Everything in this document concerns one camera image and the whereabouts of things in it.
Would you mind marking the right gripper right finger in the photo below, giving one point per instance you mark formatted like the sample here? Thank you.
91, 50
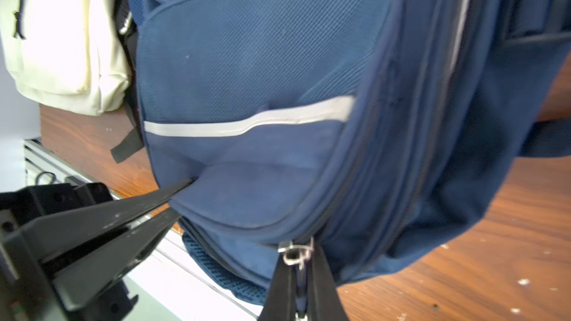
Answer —
323, 302

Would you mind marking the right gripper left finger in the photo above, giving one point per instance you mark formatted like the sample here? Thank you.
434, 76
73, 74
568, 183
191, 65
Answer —
280, 304

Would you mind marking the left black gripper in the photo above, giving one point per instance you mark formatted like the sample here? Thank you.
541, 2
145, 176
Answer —
26, 254

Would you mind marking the navy blue backpack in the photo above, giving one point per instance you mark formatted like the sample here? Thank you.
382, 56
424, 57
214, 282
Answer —
375, 129

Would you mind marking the cream white backpack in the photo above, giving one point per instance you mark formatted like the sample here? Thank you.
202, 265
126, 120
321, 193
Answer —
75, 55

